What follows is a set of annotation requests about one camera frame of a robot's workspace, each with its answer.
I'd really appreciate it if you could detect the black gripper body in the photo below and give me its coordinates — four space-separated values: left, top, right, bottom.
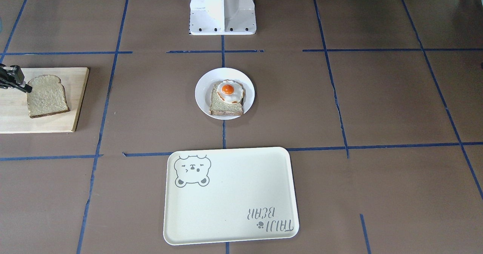
0 65 25 90

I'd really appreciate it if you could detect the bread slice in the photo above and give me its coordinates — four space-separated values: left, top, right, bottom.
26 75 70 119
209 86 244 116

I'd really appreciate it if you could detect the white round plate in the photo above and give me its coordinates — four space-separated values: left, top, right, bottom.
194 67 256 120

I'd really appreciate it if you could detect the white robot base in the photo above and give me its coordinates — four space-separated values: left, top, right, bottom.
189 0 257 35

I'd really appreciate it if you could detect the fried egg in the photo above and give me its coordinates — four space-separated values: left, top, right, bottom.
215 80 245 104

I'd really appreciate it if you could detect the cream bear serving tray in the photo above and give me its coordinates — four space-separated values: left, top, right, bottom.
163 147 300 245

